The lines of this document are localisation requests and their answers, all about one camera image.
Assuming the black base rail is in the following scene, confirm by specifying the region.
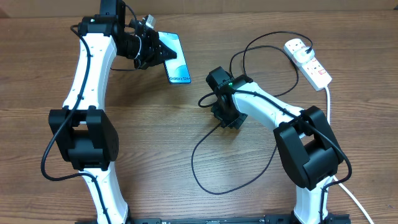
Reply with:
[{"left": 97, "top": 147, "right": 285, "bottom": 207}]
[{"left": 74, "top": 213, "right": 352, "bottom": 224}]

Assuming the white power strip cord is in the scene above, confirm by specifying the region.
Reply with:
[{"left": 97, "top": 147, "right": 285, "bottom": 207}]
[{"left": 324, "top": 86, "right": 376, "bottom": 224}]

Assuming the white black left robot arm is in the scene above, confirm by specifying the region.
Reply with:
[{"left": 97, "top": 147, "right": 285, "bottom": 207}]
[{"left": 49, "top": 1, "right": 190, "bottom": 223}]

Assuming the blue smartphone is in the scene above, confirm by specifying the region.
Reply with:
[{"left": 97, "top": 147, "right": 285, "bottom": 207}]
[{"left": 159, "top": 32, "right": 191, "bottom": 84}]

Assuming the white power strip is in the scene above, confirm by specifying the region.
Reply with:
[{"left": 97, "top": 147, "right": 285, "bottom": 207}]
[{"left": 284, "top": 39, "right": 332, "bottom": 91}]

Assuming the black charging cable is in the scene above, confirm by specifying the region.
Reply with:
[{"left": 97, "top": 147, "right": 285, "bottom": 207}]
[{"left": 190, "top": 30, "right": 313, "bottom": 196}]

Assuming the white charger adapter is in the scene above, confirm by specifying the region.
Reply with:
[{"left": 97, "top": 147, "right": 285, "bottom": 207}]
[{"left": 293, "top": 47, "right": 315, "bottom": 66}]

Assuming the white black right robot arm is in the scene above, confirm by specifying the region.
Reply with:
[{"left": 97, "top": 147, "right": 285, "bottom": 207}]
[{"left": 206, "top": 67, "right": 351, "bottom": 223}]

